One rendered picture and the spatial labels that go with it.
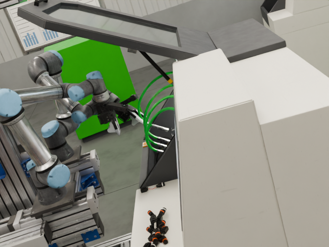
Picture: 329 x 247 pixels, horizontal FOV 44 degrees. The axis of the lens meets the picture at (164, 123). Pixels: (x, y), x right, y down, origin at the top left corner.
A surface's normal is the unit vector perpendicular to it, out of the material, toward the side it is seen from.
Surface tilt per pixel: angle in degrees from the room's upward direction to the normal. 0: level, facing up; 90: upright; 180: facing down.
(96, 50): 90
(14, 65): 90
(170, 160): 90
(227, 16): 90
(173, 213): 0
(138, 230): 0
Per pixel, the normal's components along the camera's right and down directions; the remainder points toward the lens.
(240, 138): 0.00, 0.37
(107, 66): 0.26, 0.29
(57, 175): 0.72, 0.18
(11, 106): 0.62, -0.03
